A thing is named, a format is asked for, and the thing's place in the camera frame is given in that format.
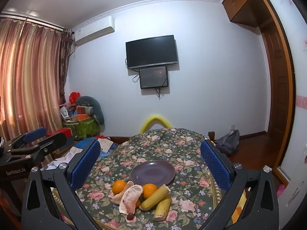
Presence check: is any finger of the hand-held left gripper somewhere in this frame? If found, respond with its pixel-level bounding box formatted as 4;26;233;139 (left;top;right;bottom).
7;126;47;149
7;132;68;164

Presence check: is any large peeled pomelo piece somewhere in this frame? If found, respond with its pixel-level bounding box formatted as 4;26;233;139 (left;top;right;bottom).
119;184;144;215

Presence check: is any purple ceramic plate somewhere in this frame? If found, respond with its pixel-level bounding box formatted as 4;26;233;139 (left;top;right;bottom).
131;160;176;186

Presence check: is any wall-mounted black television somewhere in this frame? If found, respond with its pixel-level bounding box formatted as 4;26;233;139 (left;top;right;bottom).
125;35;179;70

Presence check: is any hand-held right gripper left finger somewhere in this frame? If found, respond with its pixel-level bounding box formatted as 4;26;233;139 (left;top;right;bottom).
21;137;106;230

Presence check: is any grey backpack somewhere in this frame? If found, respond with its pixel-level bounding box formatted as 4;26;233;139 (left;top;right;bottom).
213;129;240;157

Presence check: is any orange with sticker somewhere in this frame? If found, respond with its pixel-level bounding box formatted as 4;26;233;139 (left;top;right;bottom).
142;183;159;199

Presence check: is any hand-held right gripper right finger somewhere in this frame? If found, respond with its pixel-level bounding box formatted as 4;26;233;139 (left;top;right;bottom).
200;139;279;230

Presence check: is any white cloth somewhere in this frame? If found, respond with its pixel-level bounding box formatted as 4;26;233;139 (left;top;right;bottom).
47;146;83;171

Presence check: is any wooden overhead cabinet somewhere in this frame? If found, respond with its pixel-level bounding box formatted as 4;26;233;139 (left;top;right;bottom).
222;0;268;28

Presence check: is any cut banana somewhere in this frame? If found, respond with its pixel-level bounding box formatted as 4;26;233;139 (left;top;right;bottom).
153;195;172;222
139;184;171;210

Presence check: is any red box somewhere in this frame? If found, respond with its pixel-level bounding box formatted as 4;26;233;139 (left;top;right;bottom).
47;128;73;139

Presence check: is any small black monitor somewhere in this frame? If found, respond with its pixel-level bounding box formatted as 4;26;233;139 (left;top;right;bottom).
139;65;168;90

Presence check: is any green patterned box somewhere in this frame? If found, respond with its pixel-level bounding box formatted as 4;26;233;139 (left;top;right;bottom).
75;118;100;140

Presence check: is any red plastic bag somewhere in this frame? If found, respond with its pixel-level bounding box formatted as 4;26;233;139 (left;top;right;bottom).
69;92;81;104

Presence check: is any floral tablecloth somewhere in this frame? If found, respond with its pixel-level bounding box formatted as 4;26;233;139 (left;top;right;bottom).
51;127;247;230

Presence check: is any wooden door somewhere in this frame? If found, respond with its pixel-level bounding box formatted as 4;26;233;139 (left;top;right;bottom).
260;24;295;169

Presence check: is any patchwork quilt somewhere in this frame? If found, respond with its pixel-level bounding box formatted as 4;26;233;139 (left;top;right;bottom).
95;136;118;154

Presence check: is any striped pink curtain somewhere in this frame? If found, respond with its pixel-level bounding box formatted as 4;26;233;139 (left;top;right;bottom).
0;17;72;146

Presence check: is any small pomelo segment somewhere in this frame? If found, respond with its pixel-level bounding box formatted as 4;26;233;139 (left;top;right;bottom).
113;181;135;205

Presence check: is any white air conditioner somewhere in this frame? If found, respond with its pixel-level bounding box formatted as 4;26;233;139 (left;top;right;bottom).
73;16;115;46

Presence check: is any pink wall sticker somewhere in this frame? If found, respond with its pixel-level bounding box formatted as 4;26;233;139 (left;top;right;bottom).
296;95;307;109

